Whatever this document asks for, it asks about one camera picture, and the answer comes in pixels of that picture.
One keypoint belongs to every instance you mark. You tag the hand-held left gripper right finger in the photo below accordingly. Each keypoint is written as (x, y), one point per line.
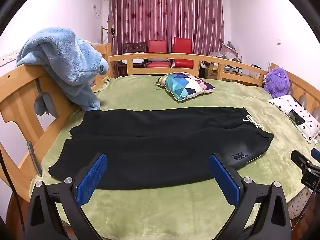
(225, 180)

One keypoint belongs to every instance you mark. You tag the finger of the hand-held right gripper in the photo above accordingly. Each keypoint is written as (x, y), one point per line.
(316, 153)
(300, 158)

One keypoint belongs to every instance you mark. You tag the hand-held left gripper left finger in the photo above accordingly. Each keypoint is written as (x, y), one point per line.
(91, 177)

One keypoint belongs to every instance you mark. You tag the black pants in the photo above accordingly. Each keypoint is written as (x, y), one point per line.
(150, 142)

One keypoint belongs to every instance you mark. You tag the white flower-print pillow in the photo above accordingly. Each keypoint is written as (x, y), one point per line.
(308, 127)

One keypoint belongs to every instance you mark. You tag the star-print bed sheet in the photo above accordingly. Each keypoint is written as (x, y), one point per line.
(298, 203)

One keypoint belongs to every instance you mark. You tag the green bed blanket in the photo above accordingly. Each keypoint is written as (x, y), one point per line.
(162, 210)

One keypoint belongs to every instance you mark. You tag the purple plush toy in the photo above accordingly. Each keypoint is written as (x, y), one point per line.
(277, 82)

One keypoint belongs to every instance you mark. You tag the geometric patterned pillow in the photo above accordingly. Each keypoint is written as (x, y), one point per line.
(185, 85)

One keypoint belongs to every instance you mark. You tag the cardboard box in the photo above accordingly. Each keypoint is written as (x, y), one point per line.
(212, 72)

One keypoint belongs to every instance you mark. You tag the light blue fleece blanket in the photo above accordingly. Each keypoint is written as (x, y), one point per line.
(62, 55)

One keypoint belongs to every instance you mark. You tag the dark wooden chair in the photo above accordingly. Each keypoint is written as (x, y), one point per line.
(136, 47)

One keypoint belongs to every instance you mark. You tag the red chair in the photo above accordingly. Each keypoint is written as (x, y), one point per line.
(182, 45)
(157, 46)

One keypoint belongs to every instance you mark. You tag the wooden rack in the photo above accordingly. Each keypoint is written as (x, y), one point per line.
(102, 36)

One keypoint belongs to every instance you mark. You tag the maroon striped curtain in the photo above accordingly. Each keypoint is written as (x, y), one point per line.
(165, 12)

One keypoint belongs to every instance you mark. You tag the wooden bed frame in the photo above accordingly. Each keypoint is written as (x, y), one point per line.
(20, 90)

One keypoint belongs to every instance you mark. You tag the white wall plate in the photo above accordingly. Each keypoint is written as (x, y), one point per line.
(279, 42)

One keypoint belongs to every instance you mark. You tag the white wall switch panel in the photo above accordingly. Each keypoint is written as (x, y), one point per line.
(10, 56)

